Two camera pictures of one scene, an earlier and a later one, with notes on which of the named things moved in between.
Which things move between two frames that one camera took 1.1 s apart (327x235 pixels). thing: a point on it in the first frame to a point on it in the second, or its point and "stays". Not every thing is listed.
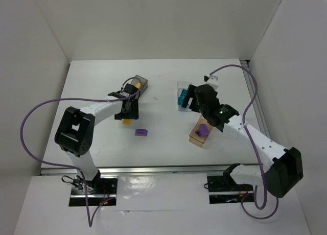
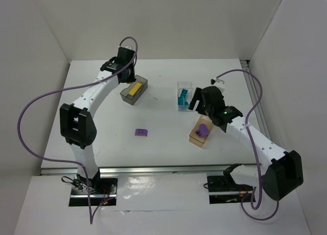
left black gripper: (126, 115) to (126, 75)
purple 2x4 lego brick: (199, 132) stays
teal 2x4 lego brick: (181, 98) stays
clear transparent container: (182, 88) stays
